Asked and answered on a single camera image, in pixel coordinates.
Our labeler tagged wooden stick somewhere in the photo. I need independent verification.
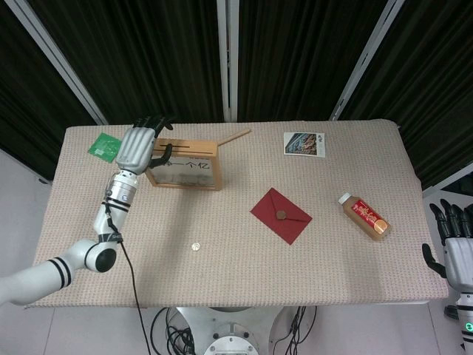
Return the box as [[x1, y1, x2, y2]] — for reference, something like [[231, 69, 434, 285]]
[[217, 129, 253, 146]]

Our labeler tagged white frame post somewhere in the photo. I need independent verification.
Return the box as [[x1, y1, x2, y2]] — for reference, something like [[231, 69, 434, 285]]
[[216, 0, 241, 122], [10, 0, 108, 125], [328, 0, 411, 121]]

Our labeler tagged wooden coin box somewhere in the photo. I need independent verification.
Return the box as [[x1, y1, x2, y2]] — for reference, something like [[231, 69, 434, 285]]
[[144, 138, 224, 192]]

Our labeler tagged green foil packet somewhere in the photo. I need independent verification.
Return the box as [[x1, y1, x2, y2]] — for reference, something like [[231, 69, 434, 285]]
[[86, 132, 123, 163]]

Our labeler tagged beige woven tablecloth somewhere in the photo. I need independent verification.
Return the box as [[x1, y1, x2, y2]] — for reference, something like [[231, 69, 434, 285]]
[[24, 118, 450, 310]]

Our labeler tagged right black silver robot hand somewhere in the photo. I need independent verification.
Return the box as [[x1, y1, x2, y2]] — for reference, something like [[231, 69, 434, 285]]
[[421, 199, 473, 295]]

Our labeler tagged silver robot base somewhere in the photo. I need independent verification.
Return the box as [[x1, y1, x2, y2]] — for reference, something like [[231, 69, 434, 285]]
[[175, 305, 285, 355]]

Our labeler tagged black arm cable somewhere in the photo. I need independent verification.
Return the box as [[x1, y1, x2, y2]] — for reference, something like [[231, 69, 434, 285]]
[[104, 188, 153, 355]]

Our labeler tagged photo postcard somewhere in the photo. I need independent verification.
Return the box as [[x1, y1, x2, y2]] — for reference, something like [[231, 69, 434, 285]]
[[283, 132, 327, 158]]

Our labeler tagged brown drink bottle red label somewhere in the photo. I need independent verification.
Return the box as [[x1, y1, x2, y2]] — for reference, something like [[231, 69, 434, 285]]
[[337, 192, 392, 243]]

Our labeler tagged black curtain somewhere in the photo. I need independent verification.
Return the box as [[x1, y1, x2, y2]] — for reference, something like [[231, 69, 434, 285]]
[[339, 0, 473, 189], [238, 0, 392, 121], [0, 0, 99, 182], [27, 0, 227, 125]]

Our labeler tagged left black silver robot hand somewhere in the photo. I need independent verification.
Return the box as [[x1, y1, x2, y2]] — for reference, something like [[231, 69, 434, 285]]
[[115, 115, 174, 175]]

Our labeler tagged red envelope with seal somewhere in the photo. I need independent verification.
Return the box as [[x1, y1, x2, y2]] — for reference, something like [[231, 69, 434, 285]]
[[250, 187, 313, 246]]

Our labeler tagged black cable bundle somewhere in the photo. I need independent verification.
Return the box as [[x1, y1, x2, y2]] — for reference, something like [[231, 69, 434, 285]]
[[273, 305, 319, 355], [151, 306, 197, 355]]

